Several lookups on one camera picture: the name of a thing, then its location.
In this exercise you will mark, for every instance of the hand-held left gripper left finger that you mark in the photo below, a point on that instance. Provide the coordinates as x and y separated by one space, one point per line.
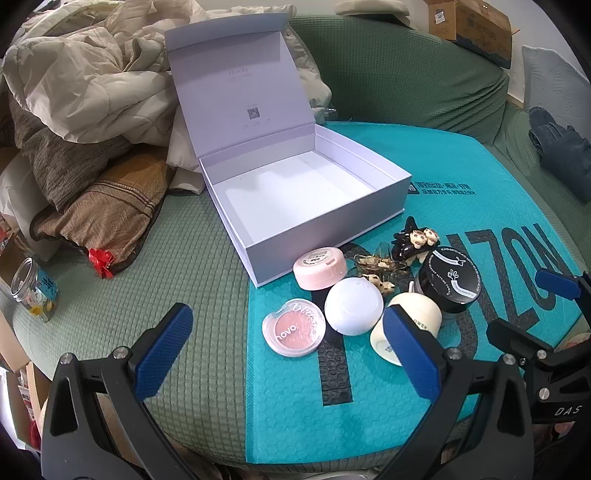
166 350

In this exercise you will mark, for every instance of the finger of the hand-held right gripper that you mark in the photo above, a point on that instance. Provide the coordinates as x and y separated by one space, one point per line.
512 344
556 281

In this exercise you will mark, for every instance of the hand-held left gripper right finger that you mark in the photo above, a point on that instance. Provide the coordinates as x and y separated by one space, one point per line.
411 355

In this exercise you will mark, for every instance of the cream jar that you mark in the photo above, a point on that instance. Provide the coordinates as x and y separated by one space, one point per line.
418 314

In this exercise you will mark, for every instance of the white round case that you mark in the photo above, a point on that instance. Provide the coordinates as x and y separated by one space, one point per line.
353 307

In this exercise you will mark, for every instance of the black round jar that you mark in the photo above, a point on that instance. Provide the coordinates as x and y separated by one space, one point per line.
450 277

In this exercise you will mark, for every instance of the brown bear hair claw clip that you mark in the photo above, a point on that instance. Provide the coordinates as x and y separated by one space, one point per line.
374 264

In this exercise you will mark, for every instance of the black bear hair claw clip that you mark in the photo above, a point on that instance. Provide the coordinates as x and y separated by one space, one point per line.
415 240

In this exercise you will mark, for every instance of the clear pink blush compact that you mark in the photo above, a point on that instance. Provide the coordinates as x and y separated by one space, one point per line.
293 328

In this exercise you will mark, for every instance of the pink round labelled compact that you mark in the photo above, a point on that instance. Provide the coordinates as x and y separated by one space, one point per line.
318 267

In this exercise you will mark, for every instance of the white hinged gift box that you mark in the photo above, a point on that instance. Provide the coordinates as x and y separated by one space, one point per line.
286 194

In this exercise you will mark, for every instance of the red ribbon bow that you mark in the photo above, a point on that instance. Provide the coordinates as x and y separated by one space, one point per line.
100 263

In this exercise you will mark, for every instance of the teal bubble mailer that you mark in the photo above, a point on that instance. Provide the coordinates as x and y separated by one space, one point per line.
461 221

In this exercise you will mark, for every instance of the blue denim jeans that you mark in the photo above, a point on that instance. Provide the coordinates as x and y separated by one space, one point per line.
563 147

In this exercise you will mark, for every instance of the glass jar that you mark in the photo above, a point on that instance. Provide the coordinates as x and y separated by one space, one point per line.
34 290

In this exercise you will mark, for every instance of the brown striped cushion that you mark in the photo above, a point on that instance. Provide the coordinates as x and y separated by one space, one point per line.
106 207

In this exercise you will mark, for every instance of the white pillow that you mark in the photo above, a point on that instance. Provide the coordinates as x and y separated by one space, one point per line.
549 78

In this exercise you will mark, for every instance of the grey-brown knit cloth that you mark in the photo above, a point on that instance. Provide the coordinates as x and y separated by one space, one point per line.
60 152

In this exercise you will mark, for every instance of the cardboard box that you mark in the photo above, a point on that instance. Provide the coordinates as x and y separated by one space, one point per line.
480 27

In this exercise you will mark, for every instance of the beige puffer jacket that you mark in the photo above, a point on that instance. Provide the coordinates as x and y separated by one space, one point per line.
92 83

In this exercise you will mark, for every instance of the beige cap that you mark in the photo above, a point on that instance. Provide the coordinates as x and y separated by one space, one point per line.
369 8

